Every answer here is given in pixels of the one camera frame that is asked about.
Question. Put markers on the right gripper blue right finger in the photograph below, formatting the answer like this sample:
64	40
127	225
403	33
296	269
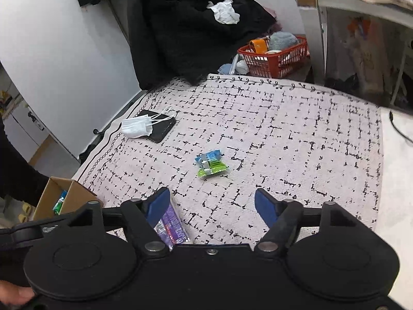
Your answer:
283	219

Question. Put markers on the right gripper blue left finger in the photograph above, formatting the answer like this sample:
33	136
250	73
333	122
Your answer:
141	217

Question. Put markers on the purple wafer pack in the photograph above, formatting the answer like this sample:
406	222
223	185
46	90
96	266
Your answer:
170	228

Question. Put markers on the person left hand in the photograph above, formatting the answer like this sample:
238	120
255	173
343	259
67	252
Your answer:
11	294

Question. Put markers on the dark green snack packet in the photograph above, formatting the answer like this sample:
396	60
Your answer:
58	205

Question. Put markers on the brown cardboard box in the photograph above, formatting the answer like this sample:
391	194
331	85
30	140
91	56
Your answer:
77	196

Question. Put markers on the blue green candy packet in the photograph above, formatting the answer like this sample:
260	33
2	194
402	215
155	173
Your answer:
210	164

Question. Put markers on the white face mask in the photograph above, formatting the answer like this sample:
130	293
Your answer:
137	127

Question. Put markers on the black smartphone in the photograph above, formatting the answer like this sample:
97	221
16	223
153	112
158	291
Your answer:
161	128

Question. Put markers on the patterned white bed cover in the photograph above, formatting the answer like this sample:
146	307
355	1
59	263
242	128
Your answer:
295	140

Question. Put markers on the red plastic basket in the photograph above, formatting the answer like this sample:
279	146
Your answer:
276	65

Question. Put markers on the black clothing pile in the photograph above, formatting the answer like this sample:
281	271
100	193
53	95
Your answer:
189	38

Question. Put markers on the white shelf unit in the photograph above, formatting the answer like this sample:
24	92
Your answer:
361	46

